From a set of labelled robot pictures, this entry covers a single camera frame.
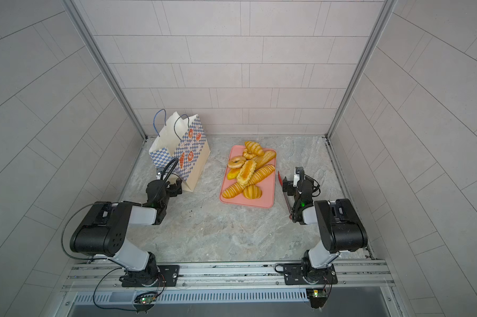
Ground checkered paper bag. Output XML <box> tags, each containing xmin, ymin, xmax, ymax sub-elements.
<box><xmin>149</xmin><ymin>112</ymin><xmax>211</xmax><ymax>192</ymax></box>

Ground left circuit board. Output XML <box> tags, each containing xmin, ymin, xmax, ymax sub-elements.
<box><xmin>134</xmin><ymin>291</ymin><xmax>159</xmax><ymax>305</ymax></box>

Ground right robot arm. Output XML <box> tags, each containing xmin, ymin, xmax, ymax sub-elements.
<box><xmin>279</xmin><ymin>174</ymin><xmax>368</xmax><ymax>284</ymax></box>

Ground red tongs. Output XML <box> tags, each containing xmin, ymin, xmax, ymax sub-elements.
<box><xmin>277</xmin><ymin>172</ymin><xmax>295</xmax><ymax>222</ymax></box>

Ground right circuit board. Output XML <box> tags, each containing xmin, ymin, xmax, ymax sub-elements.
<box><xmin>306</xmin><ymin>289</ymin><xmax>328</xmax><ymax>309</ymax></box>

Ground long ridged bread bottom-left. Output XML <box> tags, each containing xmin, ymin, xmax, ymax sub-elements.
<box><xmin>221</xmin><ymin>182</ymin><xmax>245</xmax><ymax>199</ymax></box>

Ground croissant bread top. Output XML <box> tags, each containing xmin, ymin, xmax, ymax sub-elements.
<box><xmin>244</xmin><ymin>141</ymin><xmax>264</xmax><ymax>156</ymax></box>

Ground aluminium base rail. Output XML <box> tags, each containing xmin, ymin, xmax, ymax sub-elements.
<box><xmin>61</xmin><ymin>259</ymin><xmax>395</xmax><ymax>291</ymax></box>

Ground circuit board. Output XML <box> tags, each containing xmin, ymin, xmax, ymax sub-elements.
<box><xmin>134</xmin><ymin>291</ymin><xmax>159</xmax><ymax>305</ymax></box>
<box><xmin>306</xmin><ymin>289</ymin><xmax>328</xmax><ymax>309</ymax></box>

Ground long oval bread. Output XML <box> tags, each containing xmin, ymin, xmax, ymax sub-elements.
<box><xmin>253</xmin><ymin>150</ymin><xmax>277</xmax><ymax>170</ymax></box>

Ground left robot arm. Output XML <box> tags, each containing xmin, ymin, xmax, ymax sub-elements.
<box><xmin>69</xmin><ymin>179</ymin><xmax>182</xmax><ymax>285</ymax></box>

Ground jam-filled ridged bread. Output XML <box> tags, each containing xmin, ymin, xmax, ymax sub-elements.
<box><xmin>236</xmin><ymin>159</ymin><xmax>257</xmax><ymax>186</ymax></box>

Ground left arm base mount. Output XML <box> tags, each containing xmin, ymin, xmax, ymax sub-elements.
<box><xmin>119</xmin><ymin>265</ymin><xmax>180</xmax><ymax>287</ymax></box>

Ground long ridged bread right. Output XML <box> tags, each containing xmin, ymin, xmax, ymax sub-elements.
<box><xmin>247</xmin><ymin>165</ymin><xmax>275</xmax><ymax>186</ymax></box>

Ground round ridged bread bottom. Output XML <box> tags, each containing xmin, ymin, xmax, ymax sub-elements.
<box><xmin>242</xmin><ymin>185</ymin><xmax>262</xmax><ymax>199</ymax></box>

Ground small twisted bread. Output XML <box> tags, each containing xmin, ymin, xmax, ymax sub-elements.
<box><xmin>242</xmin><ymin>149</ymin><xmax>257</xmax><ymax>160</ymax></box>

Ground small yellow bread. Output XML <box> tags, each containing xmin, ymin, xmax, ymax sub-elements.
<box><xmin>226</xmin><ymin>168</ymin><xmax>241</xmax><ymax>180</ymax></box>

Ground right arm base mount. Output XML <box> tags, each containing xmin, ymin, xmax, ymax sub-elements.
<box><xmin>281</xmin><ymin>263</ymin><xmax>338</xmax><ymax>285</ymax></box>

